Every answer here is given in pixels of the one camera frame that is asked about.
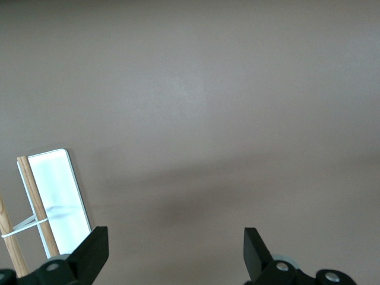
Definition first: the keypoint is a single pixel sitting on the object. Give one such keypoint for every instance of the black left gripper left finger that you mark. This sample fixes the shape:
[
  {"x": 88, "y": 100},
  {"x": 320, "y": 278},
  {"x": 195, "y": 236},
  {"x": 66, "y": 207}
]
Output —
[{"x": 92, "y": 246}]

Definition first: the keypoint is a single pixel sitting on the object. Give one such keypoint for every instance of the white rack with wooden rods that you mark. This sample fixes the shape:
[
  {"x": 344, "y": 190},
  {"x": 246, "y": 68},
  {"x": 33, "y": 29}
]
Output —
[{"x": 59, "y": 184}]

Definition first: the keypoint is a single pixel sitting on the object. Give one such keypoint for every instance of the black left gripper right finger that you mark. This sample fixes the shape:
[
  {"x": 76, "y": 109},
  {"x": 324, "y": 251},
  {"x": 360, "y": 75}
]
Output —
[{"x": 253, "y": 249}]

